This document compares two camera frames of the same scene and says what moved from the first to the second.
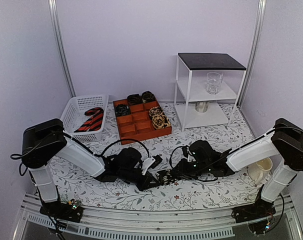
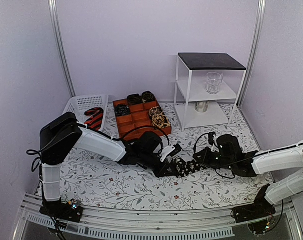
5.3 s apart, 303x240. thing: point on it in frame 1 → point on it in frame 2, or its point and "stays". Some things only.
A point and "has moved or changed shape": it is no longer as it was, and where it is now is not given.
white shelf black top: (207, 85) stays
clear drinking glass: (214, 81) stays
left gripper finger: (151, 182) → (171, 169)
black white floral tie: (168, 178) has moved or changed shape
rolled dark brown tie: (134, 99) stays
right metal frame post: (255, 50) stays
